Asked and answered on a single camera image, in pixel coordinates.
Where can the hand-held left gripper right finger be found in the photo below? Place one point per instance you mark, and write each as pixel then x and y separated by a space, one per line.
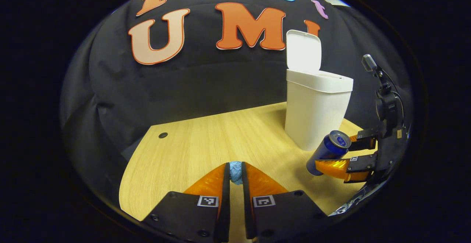
pixel 247 206

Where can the blue paper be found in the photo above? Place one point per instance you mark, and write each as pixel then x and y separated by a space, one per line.
pixel 235 173

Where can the white desktop garbage bin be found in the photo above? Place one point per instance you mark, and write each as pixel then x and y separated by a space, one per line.
pixel 312 118

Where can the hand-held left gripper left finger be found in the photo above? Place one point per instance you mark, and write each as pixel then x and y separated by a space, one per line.
pixel 224 206

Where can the blue pop can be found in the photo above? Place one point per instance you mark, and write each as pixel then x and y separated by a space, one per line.
pixel 325 151

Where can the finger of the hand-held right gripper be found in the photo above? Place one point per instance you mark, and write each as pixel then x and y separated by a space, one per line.
pixel 338 167
pixel 364 143

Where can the black backdrop cloth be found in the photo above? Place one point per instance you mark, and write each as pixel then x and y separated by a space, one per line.
pixel 184 88

